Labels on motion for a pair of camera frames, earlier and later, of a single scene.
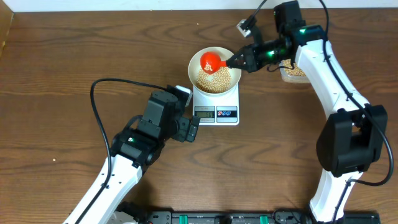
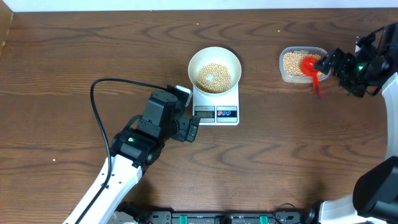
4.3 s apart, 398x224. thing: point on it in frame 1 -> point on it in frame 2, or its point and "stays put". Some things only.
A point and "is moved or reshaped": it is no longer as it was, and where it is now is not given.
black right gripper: [251, 63] -> [340, 71]
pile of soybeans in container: [296, 71] stays put
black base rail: [256, 218] stays put
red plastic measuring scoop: [211, 63] is moved or reshaped
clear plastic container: [295, 74] stays put
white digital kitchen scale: [216, 110] stays put
